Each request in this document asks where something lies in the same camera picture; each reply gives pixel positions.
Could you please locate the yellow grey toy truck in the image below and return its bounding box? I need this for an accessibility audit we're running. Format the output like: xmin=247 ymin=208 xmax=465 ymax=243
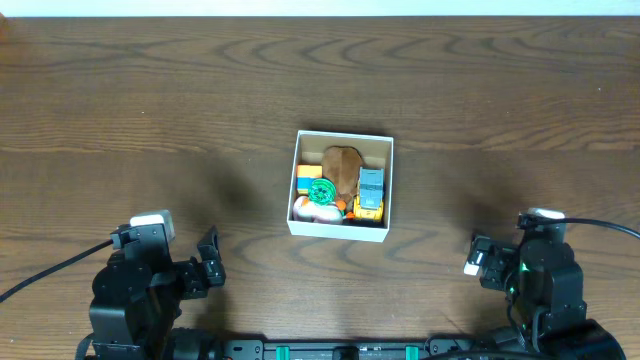
xmin=353 ymin=167 xmax=384 ymax=222

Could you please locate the pink duck figurine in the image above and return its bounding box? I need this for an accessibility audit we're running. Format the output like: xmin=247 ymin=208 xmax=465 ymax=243
xmin=292 ymin=196 xmax=346 ymax=225

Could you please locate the multicoloured puzzle cube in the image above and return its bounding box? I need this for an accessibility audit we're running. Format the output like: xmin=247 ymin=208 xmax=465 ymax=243
xmin=296 ymin=165 xmax=323 ymax=195

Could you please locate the green round spinner toy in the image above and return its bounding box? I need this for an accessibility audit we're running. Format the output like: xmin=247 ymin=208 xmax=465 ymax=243
xmin=308 ymin=178 xmax=336 ymax=206

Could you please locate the white cardboard box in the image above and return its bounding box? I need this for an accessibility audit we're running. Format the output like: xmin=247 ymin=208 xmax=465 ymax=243
xmin=286 ymin=130 xmax=394 ymax=243

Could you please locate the brown plush toy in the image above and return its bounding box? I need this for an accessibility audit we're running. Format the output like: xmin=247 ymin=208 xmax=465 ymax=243
xmin=321 ymin=146 xmax=363 ymax=203

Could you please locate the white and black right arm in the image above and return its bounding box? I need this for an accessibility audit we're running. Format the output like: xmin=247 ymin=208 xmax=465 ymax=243
xmin=464 ymin=231 xmax=625 ymax=360

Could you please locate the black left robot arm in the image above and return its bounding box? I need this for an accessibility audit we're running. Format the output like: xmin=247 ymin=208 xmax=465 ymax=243
xmin=75 ymin=224 xmax=226 ymax=360

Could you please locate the black mounting rail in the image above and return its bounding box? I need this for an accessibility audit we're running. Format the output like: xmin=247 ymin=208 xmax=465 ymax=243
xmin=169 ymin=327 xmax=501 ymax=360

